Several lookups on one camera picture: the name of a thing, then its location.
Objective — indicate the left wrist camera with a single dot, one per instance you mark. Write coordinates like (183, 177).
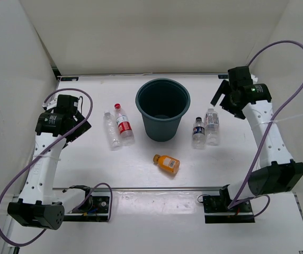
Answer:
(63, 104)

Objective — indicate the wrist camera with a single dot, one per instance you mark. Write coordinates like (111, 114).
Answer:
(63, 104)
(239, 77)

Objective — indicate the aluminium table rail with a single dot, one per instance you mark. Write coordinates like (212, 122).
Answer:
(145, 189)

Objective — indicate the white label clear bottle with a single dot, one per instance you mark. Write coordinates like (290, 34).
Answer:
(211, 125)

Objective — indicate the red label water bottle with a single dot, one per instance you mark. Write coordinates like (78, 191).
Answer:
(123, 125)

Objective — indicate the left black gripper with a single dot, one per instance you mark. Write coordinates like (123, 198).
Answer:
(78, 132)

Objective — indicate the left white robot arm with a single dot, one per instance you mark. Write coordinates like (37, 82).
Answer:
(39, 206)

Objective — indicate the orange juice bottle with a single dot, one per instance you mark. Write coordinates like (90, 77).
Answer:
(167, 163)

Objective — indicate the dark green plastic bin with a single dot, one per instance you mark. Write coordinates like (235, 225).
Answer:
(162, 103)

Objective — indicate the clear bottle without label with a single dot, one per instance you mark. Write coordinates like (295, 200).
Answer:
(111, 131)

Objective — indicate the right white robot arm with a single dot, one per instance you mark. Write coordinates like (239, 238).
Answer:
(273, 169)

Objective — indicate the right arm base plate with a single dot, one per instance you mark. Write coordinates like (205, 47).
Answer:
(216, 209)

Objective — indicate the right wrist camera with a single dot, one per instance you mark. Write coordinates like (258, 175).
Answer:
(239, 77)

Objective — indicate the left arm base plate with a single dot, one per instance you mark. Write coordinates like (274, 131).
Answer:
(96, 209)

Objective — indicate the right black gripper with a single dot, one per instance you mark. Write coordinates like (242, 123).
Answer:
(223, 89)

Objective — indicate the blue label clear bottle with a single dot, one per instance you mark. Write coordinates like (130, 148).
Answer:
(198, 134)

